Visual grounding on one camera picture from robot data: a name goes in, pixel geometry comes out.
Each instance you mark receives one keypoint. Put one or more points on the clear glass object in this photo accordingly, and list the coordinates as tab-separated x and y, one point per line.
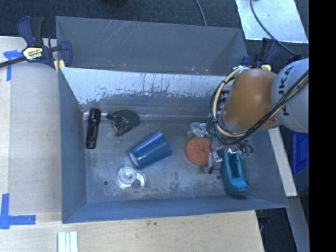
128	177

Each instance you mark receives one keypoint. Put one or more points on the grey metal bin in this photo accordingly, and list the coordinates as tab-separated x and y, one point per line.
168	190

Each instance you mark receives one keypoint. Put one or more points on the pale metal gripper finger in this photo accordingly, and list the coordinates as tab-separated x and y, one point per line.
213	160
197	129

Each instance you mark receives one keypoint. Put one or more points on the orange round sponge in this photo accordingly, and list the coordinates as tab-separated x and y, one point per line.
197	151

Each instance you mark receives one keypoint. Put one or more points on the pale wood board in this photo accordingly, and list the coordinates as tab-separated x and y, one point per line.
34	140

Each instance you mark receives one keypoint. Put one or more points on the dark grey fan-shaped object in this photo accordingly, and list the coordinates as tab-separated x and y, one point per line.
125	119

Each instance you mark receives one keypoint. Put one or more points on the teal plastic tool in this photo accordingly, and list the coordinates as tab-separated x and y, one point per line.
233	173

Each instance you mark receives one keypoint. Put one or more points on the blue ribbed cup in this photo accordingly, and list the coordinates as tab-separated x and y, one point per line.
151	153

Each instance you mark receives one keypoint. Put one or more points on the black flashlight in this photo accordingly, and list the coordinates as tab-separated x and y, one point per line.
93	128

